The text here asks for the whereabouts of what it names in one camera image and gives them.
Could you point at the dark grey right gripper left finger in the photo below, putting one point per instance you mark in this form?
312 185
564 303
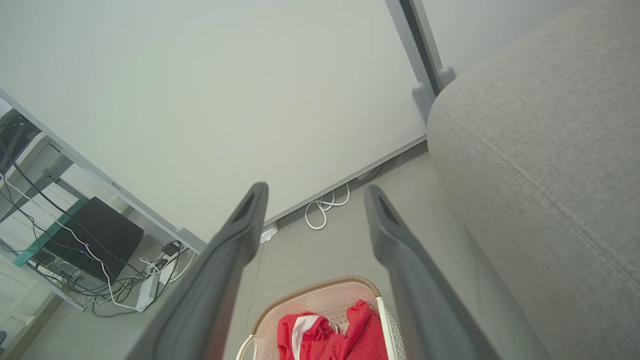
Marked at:
210 295

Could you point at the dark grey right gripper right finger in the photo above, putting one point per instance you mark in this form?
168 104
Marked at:
425 300

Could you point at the plain red garment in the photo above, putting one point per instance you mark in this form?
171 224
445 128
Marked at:
365 335

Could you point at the red garment with white stripe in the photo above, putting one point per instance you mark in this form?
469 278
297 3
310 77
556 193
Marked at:
287 340

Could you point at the grey fabric sofa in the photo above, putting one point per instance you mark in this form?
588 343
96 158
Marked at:
550 175

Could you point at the black power adapter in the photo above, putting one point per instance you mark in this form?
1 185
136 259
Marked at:
170 248

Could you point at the white power strip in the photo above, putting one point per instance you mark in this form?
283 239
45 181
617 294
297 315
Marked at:
146 295

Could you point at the cream perforated laundry basket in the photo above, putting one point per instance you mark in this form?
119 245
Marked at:
325 300

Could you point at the black computer box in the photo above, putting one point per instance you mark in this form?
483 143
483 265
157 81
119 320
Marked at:
100 235

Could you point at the green bar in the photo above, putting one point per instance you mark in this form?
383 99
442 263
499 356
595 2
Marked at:
45 237

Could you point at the black monitor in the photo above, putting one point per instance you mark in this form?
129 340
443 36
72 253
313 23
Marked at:
12 135

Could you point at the white floor bracket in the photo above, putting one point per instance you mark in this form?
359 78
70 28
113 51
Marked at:
269 232

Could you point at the white desk frame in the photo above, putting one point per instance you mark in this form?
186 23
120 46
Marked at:
47 160

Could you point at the grey partition post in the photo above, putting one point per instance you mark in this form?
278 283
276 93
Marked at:
401 30

